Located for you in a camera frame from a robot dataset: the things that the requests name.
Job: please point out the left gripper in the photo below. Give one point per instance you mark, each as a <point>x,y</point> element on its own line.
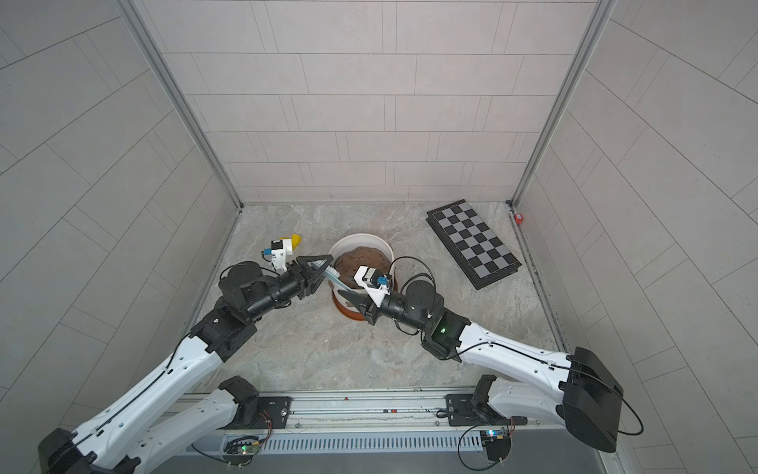
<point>302,280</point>

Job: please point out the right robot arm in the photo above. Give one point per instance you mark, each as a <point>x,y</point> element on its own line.
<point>576,391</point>

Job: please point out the black white checkerboard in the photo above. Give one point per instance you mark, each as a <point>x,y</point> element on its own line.
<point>474,246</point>

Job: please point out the white ceramic pot with soil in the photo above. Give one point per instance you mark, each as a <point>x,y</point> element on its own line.
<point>361,250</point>

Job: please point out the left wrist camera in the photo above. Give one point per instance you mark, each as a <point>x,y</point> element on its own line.
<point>278,253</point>

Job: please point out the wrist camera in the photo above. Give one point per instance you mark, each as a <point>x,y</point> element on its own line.
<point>374,283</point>
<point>278,253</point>

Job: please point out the controller board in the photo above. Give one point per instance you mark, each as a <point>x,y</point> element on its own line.
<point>497,445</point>
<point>242,450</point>

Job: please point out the left controller board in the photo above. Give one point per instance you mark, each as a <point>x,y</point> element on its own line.
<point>242,450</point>

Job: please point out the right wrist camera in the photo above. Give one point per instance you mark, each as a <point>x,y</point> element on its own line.
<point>374,283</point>

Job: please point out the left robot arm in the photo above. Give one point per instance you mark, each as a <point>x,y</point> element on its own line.
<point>129,436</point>

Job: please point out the right controller board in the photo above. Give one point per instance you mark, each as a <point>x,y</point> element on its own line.
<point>497,445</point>

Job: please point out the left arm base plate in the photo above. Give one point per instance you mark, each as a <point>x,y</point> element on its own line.
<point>263,413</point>

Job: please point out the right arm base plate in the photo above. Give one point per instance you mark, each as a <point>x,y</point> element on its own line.
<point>461,410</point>

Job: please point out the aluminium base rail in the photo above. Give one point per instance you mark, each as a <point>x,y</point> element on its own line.
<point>384,421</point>

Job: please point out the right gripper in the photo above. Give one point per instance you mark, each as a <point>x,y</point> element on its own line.
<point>365,306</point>

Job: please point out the terracotta saucer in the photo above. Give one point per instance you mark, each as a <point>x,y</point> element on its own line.
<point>345,307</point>

